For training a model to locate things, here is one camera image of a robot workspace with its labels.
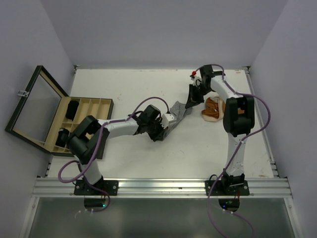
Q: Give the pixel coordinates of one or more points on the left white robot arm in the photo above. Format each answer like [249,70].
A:
[90,134]

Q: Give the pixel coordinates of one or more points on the glass box lid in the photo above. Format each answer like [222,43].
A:
[38,117]

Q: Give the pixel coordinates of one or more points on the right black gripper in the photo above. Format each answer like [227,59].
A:
[193,99]

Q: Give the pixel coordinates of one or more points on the black underwear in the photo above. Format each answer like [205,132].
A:
[72,109]
[62,137]

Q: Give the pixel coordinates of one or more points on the grey striped underwear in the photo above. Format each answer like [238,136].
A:
[179,112]

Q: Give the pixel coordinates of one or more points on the aluminium mounting rail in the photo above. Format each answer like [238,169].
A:
[165,188]

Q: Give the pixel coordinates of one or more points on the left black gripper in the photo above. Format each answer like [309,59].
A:
[159,136]

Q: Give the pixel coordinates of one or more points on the orange underwear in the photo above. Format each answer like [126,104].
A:
[214,109]

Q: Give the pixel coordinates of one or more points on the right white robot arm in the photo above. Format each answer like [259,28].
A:
[238,120]

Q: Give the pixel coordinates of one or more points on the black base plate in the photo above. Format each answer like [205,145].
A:
[228,186]
[109,186]

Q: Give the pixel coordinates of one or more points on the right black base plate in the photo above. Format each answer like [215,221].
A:
[228,186]

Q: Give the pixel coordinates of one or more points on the white wall latch clip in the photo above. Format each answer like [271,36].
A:
[22,93]

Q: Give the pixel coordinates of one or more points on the rolled black underwear in box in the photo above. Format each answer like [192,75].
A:
[62,137]

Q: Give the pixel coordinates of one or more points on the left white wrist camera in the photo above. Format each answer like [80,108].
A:
[167,119]

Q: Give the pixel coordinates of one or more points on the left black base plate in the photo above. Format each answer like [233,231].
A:
[109,186]

